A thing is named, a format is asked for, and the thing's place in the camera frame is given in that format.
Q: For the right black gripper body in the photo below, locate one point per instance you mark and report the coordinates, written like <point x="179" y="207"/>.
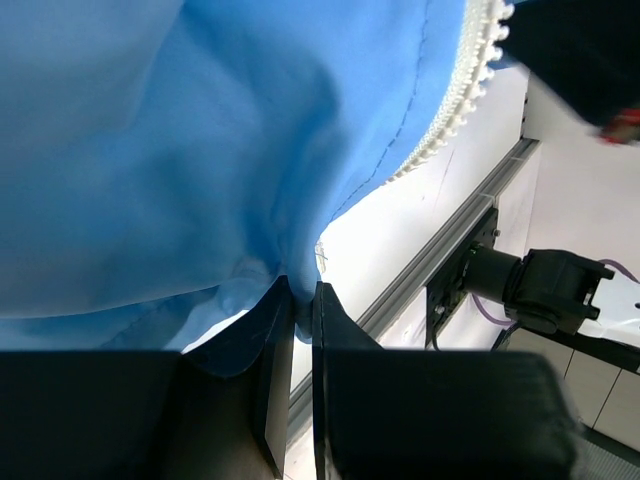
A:
<point x="587" y="54"/>

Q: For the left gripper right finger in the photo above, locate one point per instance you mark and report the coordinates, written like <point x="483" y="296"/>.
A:
<point x="416" y="414"/>

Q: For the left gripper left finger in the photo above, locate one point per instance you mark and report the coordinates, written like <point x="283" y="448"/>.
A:
<point x="217" y="412"/>

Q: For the light blue zip jacket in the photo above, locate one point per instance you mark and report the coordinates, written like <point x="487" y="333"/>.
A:
<point x="163" y="162"/>

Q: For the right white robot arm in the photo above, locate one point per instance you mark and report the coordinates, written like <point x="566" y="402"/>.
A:
<point x="551" y="291"/>

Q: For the front aluminium rail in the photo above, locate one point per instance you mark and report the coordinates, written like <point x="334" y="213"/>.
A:
<point x="380" y="256"/>

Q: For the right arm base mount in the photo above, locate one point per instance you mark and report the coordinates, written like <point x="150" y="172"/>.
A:
<point x="444" y="291"/>

